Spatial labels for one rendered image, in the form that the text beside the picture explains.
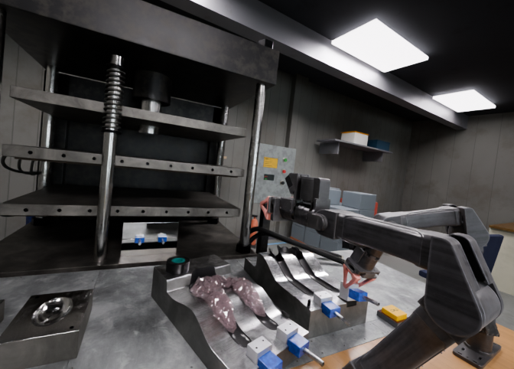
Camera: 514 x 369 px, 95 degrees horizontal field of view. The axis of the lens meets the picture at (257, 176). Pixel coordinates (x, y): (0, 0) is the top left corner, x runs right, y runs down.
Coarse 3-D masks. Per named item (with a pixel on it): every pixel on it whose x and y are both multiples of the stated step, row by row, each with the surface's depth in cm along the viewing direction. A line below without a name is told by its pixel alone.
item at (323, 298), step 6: (318, 294) 78; (324, 294) 78; (318, 300) 76; (324, 300) 76; (330, 300) 77; (324, 306) 74; (330, 306) 74; (336, 306) 74; (324, 312) 74; (330, 312) 72; (336, 312) 72; (342, 318) 70; (348, 324) 68
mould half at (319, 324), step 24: (264, 264) 100; (288, 264) 101; (312, 264) 105; (264, 288) 98; (288, 288) 86; (312, 288) 88; (288, 312) 82; (312, 312) 73; (360, 312) 83; (312, 336) 74
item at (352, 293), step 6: (342, 282) 82; (342, 288) 82; (348, 288) 80; (354, 288) 81; (342, 294) 81; (348, 294) 80; (354, 294) 78; (360, 294) 77; (366, 294) 78; (348, 300) 79; (354, 300) 81; (360, 300) 76; (366, 300) 75; (372, 300) 74
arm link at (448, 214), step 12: (444, 204) 79; (384, 216) 75; (396, 216) 73; (408, 216) 74; (420, 216) 74; (432, 216) 74; (444, 216) 73; (456, 216) 72; (468, 216) 71; (420, 228) 74; (468, 228) 71; (480, 228) 71; (480, 240) 71
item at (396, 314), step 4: (384, 308) 89; (388, 308) 89; (392, 308) 89; (396, 308) 90; (384, 312) 88; (388, 312) 87; (392, 312) 86; (396, 312) 86; (400, 312) 87; (404, 312) 87; (392, 316) 85; (396, 316) 84; (400, 316) 85; (404, 316) 86; (396, 320) 84
